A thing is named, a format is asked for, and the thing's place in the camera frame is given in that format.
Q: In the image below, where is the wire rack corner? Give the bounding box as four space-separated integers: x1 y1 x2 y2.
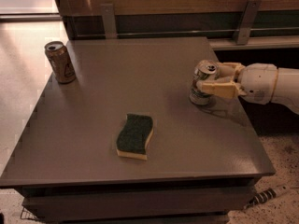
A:
20 207 39 221

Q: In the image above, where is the metal bracket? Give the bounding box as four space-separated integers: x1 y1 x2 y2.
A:
101 3 118 39
233 0 262 45

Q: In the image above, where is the grey drawer cabinet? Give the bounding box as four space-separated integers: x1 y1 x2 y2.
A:
0 37 274 224

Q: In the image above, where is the right metal bracket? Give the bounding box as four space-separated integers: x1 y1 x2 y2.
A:
233 0 262 45

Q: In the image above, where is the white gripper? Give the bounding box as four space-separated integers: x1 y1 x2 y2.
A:
196 63 278 105

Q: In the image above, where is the orange soda can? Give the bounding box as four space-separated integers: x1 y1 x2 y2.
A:
44 41 76 84

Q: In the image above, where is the white green 7up can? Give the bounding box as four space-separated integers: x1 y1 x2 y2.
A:
190 60 220 105

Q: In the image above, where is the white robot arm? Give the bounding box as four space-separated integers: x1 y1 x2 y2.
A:
192 60 299 114

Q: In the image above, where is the striped black white cable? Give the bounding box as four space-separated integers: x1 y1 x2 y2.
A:
243 184 291 210

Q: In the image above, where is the left metal bracket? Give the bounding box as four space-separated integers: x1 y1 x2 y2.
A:
101 3 118 39

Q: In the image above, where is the green yellow sponge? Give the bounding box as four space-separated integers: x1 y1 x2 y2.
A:
116 114 153 161

